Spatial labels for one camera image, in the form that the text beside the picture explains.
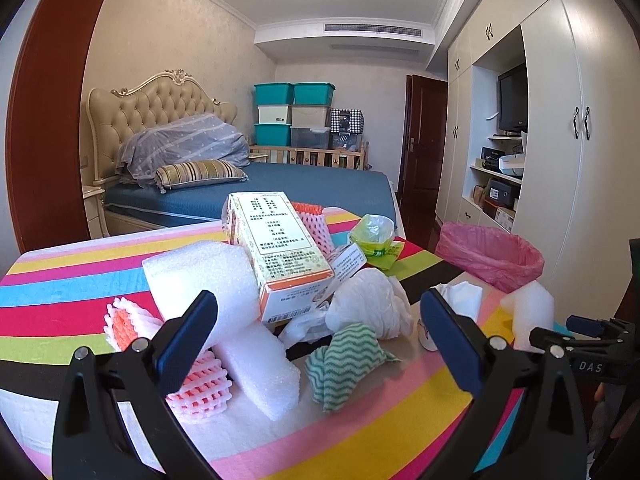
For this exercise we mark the white built-in wardrobe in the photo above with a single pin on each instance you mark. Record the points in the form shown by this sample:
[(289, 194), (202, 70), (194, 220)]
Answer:
[(575, 85)]

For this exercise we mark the orange white foam fruit net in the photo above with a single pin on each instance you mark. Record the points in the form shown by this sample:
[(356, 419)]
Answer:
[(312, 225)]

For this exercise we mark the cream nightstand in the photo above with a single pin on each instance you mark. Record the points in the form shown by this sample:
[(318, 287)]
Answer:
[(92, 210)]

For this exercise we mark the small white foam piece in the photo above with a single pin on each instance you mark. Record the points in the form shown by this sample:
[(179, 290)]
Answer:
[(530, 310)]

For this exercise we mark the striped bolster pillow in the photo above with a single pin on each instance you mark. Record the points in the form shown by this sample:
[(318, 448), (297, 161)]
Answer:
[(200, 171)]

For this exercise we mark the small white cup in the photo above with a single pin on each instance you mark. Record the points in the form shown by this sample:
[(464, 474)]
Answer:
[(426, 335)]

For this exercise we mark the white plastic bag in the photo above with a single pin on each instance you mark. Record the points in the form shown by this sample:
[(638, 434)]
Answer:
[(370, 302)]

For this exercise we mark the bed with blue sheet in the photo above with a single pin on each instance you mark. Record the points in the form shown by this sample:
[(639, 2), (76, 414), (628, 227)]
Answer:
[(300, 190)]

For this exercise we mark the green plastic bag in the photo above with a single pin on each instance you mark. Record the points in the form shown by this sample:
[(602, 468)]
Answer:
[(375, 240)]

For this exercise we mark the beige tufted headboard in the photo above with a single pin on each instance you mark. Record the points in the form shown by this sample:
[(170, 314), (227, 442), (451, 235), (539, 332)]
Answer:
[(145, 105)]

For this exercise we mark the green wavy cleaning cloth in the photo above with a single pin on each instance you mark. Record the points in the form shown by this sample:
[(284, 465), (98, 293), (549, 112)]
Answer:
[(345, 365)]

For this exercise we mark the trash bin with pink bag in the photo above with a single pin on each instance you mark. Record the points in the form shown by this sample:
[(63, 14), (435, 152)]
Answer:
[(487, 255)]

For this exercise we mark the pink foam fruit net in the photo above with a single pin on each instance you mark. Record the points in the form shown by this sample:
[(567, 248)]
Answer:
[(130, 322), (205, 390)]

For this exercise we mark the beige lidded storage box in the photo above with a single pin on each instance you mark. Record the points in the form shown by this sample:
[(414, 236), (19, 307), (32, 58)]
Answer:
[(311, 116)]

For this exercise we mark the grey wrapped bedding bundle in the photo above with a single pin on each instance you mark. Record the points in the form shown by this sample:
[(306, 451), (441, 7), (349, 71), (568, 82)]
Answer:
[(190, 145)]

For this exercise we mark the white flat box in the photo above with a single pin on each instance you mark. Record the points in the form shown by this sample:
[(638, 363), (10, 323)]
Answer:
[(512, 162)]

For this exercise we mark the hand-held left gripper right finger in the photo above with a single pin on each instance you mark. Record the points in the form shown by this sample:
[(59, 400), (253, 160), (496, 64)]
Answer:
[(450, 332)]

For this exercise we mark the clear storage box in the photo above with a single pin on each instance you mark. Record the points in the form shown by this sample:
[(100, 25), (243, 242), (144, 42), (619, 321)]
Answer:
[(310, 137)]

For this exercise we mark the red-brown wooden door frame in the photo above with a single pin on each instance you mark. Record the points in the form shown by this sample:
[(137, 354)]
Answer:
[(50, 110)]

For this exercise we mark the checkered bag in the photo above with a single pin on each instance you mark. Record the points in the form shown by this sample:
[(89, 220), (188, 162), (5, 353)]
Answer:
[(346, 120)]

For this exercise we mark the long white foam block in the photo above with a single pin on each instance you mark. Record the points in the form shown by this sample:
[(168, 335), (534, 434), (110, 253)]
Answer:
[(265, 375)]

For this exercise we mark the cream cardboard carton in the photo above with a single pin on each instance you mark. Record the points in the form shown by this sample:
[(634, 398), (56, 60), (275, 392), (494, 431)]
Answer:
[(277, 252)]

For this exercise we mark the black safe box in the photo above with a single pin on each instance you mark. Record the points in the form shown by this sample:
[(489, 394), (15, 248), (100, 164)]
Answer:
[(502, 192)]

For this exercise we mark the teal storage box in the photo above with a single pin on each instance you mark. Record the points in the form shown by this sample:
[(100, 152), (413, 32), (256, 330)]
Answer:
[(272, 135), (272, 94), (313, 92)]

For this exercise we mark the large white foam block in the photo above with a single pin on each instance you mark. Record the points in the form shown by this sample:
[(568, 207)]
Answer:
[(200, 270)]

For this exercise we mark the white storage box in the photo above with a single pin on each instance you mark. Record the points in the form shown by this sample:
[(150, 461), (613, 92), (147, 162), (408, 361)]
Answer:
[(274, 114)]

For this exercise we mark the dark wooden door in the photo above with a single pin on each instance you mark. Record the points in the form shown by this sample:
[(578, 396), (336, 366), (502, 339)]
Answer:
[(425, 135)]

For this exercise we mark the air conditioner vent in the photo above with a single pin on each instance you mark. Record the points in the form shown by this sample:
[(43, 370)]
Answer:
[(372, 30)]

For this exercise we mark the white tissue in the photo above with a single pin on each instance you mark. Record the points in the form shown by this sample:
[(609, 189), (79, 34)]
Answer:
[(462, 297)]

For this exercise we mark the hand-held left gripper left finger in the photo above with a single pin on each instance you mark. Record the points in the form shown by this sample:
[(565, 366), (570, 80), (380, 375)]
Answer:
[(187, 332)]

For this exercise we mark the printed paper label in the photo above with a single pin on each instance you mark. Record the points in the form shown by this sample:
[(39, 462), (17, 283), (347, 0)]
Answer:
[(345, 262)]

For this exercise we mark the black television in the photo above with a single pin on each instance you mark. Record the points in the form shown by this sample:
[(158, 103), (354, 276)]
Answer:
[(512, 100)]

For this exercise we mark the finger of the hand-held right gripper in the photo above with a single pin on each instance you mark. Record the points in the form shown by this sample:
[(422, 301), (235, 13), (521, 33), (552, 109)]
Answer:
[(587, 326), (545, 339)]

